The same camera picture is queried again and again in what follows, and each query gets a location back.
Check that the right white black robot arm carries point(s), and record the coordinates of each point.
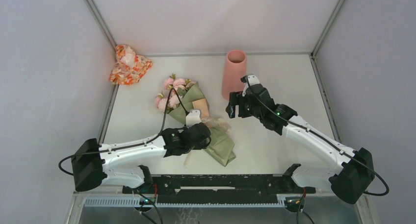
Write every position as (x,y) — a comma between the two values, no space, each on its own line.
(349,171)

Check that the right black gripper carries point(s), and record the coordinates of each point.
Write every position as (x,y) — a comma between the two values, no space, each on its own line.
(236,98)

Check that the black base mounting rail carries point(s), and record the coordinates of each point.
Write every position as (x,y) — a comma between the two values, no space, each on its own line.
(219,189)

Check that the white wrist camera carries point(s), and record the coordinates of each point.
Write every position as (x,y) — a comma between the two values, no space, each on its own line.
(248,81)
(193,117)

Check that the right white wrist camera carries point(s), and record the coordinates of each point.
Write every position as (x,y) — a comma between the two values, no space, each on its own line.
(248,81)

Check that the orange floral crumpled cloth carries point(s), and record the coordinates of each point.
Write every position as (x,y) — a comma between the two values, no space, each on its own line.
(130,67)

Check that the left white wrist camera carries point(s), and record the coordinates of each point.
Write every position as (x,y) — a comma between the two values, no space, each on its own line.
(193,117)

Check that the pink cylindrical vase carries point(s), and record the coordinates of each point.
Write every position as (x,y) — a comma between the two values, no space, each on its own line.
(234,69)

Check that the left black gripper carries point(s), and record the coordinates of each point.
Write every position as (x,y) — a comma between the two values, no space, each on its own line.
(202,145)

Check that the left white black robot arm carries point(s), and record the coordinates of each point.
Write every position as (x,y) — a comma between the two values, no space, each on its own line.
(97,164)

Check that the green pink flower bouquet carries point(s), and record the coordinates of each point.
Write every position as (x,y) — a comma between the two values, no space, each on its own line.
(179,95)

